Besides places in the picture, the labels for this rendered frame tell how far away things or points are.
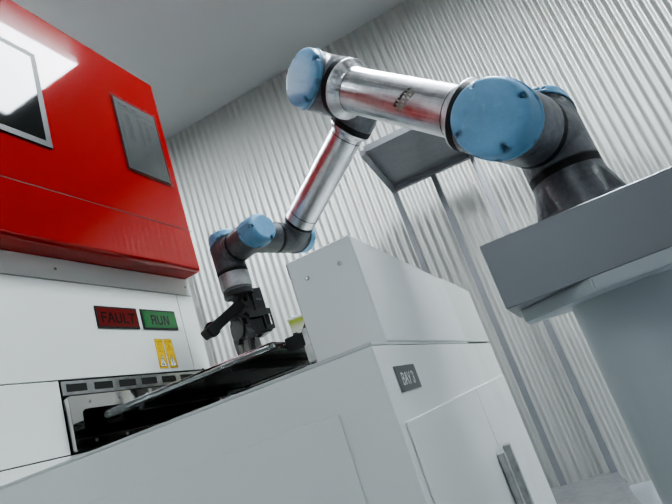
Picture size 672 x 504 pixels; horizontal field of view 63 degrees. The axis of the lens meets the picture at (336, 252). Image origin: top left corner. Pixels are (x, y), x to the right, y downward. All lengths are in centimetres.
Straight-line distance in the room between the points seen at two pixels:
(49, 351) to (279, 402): 57
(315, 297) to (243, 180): 335
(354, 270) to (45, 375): 63
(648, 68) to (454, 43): 112
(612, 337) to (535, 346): 239
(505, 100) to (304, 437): 52
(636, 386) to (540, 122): 39
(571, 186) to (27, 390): 93
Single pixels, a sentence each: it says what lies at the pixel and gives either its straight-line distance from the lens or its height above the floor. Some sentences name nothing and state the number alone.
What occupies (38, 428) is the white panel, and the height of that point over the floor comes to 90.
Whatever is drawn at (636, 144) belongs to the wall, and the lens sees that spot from 345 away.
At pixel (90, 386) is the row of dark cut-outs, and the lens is 115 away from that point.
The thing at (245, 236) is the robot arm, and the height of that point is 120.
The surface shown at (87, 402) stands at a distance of 112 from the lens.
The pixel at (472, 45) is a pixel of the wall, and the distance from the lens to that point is 376.
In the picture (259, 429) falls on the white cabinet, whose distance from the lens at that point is 66.
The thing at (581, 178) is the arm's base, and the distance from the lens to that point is 91.
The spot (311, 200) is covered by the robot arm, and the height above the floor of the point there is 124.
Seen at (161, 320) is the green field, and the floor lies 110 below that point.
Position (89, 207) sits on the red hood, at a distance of 126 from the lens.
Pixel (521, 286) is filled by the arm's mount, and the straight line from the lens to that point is 79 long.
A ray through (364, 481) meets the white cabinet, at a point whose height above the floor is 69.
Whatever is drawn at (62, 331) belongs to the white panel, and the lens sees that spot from 115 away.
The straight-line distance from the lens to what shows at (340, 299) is 67.
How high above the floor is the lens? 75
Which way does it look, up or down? 16 degrees up
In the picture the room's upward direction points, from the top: 19 degrees counter-clockwise
